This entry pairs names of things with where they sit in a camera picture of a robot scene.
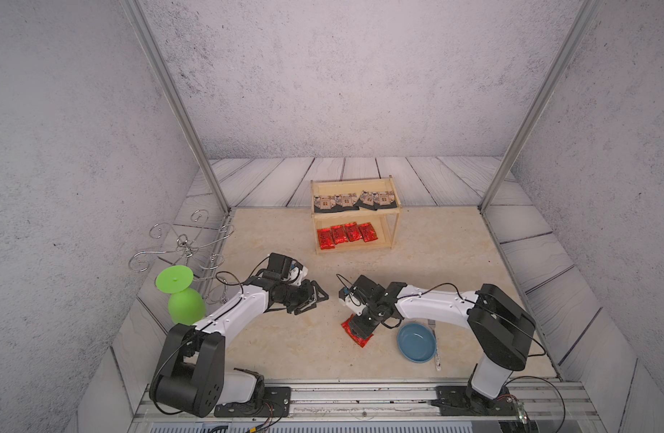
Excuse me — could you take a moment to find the silver wire cup rack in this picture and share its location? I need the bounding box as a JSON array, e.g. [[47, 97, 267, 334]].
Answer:
[[127, 209, 236, 298]]

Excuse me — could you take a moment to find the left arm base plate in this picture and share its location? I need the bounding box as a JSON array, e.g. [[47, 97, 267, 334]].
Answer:
[[214, 386, 291, 420]]

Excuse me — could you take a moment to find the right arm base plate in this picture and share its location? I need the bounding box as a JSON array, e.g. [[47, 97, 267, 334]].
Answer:
[[429, 385, 518, 417]]

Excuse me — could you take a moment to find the green plastic goblet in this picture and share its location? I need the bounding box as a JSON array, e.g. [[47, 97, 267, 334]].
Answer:
[[155, 265, 207, 325]]

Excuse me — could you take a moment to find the aluminium corner post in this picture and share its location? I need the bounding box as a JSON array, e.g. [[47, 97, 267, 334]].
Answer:
[[478, 0, 602, 216], [121, 0, 231, 214]]

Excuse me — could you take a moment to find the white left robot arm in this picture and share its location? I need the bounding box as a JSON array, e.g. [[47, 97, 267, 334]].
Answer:
[[149, 275, 329, 418]]

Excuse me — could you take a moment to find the red tea bag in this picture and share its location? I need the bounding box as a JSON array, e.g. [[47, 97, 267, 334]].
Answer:
[[358, 223, 378, 243], [317, 227, 335, 250], [344, 222, 362, 242], [342, 315, 375, 347], [330, 225, 349, 245]]

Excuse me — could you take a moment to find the left aluminium corner post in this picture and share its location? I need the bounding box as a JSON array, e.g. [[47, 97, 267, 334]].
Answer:
[[121, 0, 231, 214]]

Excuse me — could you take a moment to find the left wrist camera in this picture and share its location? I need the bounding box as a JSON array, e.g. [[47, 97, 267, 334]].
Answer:
[[263, 253, 308, 286]]

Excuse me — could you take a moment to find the right aluminium corner post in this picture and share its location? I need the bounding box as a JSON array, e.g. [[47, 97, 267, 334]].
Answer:
[[478, 0, 602, 216]]

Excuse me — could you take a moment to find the blue round plate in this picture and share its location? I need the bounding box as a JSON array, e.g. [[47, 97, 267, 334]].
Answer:
[[397, 322, 437, 364]]

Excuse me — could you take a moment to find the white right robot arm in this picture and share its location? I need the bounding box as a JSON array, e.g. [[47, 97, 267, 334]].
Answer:
[[338, 275, 537, 401]]

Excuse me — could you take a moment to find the light wooden two-tier shelf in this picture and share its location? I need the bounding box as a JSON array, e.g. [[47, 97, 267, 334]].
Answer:
[[311, 177, 401, 254]]

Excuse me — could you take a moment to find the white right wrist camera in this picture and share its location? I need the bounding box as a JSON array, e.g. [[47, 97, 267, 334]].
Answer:
[[338, 286, 366, 316]]

